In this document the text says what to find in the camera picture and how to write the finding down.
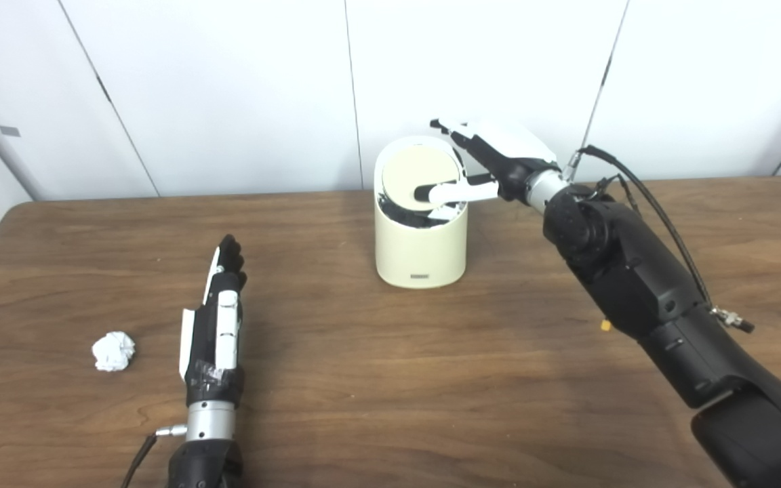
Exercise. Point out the white and black left hand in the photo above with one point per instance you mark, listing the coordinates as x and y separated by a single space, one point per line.
226 332

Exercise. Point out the white and black right hand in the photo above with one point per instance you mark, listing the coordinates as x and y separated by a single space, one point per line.
509 152

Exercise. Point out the white paper ball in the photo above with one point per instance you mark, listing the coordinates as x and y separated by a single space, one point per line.
114 351

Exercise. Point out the cream-colored lidded bin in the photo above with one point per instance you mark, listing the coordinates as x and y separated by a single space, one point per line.
421 251

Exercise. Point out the black bin liner bag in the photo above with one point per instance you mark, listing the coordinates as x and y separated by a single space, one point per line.
407 218

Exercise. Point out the small grey wall label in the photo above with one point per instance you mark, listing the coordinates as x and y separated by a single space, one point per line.
9 131

